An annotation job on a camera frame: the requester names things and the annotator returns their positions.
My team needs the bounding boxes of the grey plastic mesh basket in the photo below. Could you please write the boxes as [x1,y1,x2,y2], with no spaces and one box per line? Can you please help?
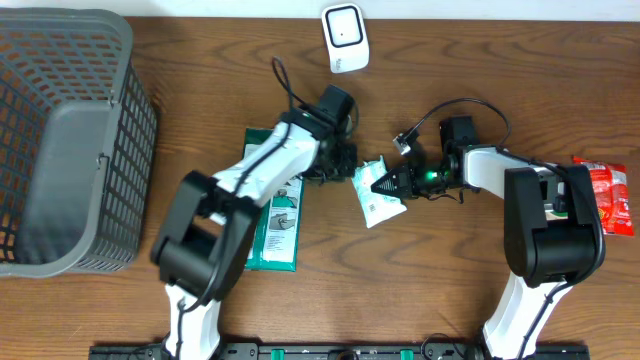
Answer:
[1,8,158,278]

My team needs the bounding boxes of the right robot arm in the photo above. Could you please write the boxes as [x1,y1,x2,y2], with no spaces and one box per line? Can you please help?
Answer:
[371,116,605,359]

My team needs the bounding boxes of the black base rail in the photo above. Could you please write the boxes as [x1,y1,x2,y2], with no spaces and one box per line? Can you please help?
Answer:
[88,341,592,360]

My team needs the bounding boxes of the white barcode scanner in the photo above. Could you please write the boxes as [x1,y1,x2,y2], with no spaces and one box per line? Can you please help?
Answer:
[321,3,370,74]

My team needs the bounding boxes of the red snack bag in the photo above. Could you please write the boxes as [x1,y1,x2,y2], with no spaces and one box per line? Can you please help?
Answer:
[572,156,634,237]

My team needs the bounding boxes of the pale green wipes pack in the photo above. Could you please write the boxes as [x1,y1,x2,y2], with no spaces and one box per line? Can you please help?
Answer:
[351,156,407,229]

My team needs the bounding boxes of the green 3M gloves package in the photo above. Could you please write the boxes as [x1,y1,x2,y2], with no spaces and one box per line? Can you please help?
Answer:
[242,127,306,273]

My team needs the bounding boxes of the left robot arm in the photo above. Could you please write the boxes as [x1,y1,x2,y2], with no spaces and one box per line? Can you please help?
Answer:
[150,85,357,359]

